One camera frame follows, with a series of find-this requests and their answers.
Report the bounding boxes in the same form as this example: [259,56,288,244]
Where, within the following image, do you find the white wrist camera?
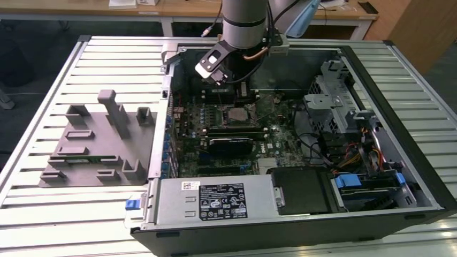
[195,42,232,87]

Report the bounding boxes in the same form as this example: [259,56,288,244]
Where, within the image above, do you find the black expansion slot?
[198,165,242,174]

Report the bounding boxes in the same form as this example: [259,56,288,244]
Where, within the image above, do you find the black desk item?
[359,1,380,14]

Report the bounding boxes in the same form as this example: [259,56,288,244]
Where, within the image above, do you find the wooden desk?
[0,0,380,41]

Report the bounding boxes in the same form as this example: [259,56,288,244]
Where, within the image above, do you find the grey chair base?
[0,87,18,110]

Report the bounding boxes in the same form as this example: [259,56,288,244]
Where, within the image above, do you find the black graphics card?
[207,135,255,158]

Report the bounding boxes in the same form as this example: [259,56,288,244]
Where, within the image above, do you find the hard disk in blue carrier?
[331,172,396,211]

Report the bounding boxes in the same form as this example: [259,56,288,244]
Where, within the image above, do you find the green motherboard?
[171,90,324,179]

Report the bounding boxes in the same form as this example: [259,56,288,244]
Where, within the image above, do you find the metal drive cage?
[303,60,381,134]

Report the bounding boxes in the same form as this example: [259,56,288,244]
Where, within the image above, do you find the wooden cabinet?
[364,0,457,77]

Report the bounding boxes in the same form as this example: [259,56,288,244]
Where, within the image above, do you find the pale blue teach pendant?
[284,0,323,38]

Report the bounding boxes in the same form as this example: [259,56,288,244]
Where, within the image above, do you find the black PC case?
[123,40,457,257]

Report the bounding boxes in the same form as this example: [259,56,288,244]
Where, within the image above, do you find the metal socket cover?
[250,93,284,120]

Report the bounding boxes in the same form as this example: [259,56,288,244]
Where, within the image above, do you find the small silver heatsink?
[256,157,280,170]

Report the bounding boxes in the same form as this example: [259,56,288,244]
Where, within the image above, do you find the grey parts rack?
[38,89,159,188]

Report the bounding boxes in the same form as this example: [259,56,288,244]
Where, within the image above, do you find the yellow wire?
[337,154,363,168]

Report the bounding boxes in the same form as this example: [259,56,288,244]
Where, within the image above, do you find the black RAM slot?
[208,125,268,130]
[208,131,268,135]
[208,128,268,132]
[202,99,262,104]
[202,95,262,100]
[202,89,262,93]
[208,134,268,138]
[202,92,262,96]

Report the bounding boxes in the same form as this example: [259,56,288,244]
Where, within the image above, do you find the green RAM stick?
[50,156,104,163]

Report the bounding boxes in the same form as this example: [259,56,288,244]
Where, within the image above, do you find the grey power supply unit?
[142,176,287,231]

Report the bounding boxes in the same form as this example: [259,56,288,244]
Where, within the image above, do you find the orange wire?
[375,148,387,172]

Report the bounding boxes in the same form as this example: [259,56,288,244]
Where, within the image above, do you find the white papers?
[108,0,139,10]

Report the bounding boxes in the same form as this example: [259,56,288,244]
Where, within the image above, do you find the blue case latch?
[124,196,142,211]

